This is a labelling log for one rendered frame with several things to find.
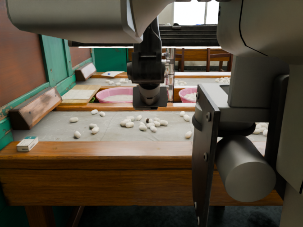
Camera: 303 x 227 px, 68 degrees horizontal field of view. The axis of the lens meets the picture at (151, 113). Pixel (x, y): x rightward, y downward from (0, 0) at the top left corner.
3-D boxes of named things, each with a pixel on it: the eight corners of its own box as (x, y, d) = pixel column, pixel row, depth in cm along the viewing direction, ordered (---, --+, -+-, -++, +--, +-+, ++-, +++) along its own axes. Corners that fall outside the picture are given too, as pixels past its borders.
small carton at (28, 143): (29, 151, 67) (28, 145, 66) (17, 151, 67) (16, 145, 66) (38, 141, 73) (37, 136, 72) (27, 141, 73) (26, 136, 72)
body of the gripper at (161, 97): (133, 89, 70) (130, 77, 63) (166, 88, 70) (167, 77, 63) (132, 108, 68) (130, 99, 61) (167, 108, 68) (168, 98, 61)
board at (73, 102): (86, 104, 106) (86, 102, 105) (54, 104, 106) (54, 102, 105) (101, 86, 136) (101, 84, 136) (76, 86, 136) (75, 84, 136)
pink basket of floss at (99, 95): (156, 111, 124) (156, 94, 120) (116, 124, 107) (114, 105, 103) (127, 99, 142) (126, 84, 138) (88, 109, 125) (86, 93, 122)
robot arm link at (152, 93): (137, 88, 56) (160, 88, 55) (138, 63, 58) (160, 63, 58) (139, 98, 62) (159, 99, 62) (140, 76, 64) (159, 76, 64)
